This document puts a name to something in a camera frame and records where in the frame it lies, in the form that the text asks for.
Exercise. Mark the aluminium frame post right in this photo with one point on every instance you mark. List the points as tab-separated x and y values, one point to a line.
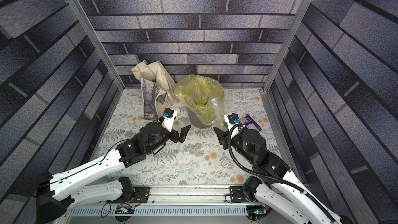
286	44

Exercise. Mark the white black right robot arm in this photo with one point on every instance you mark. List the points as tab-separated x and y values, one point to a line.
272	182

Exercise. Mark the aluminium frame post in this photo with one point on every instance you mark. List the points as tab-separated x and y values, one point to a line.
286	44
88	28

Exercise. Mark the green circuit board right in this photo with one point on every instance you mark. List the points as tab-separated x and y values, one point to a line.
255	213

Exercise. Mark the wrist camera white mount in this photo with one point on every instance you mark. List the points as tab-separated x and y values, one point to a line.
231	120
168	118

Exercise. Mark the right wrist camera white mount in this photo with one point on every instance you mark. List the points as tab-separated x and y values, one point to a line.
231	120

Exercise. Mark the aluminium frame post left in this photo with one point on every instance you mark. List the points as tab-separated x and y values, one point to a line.
88	28

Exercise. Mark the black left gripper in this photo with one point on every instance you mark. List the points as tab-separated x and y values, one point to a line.
176	138

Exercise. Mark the beige printed tote bag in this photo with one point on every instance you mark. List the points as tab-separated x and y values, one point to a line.
157	88

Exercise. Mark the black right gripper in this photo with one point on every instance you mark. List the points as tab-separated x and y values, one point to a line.
226	138

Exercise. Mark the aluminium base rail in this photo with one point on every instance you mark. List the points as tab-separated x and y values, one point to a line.
172	201

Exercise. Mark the green circuit board left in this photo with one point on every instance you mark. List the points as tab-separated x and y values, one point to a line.
120	209

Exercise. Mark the green circuit board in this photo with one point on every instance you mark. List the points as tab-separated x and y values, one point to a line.
255	213
120	209

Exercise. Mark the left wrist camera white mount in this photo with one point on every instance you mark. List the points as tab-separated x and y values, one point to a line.
168	118

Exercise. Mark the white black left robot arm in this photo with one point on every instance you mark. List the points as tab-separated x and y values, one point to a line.
57	193

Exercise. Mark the purple packet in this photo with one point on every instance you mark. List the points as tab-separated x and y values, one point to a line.
250	122

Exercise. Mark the grey trash bin base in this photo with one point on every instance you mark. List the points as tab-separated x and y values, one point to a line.
195	121

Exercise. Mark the yellow plastic trash bag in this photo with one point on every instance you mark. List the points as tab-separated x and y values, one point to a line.
196	91

